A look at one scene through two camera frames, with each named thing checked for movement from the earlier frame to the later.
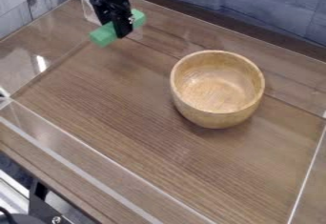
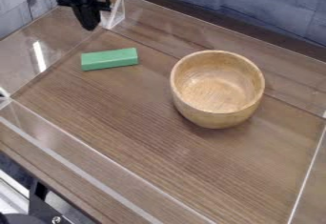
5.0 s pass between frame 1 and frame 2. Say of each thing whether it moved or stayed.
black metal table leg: stayed
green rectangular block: moved
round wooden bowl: stayed
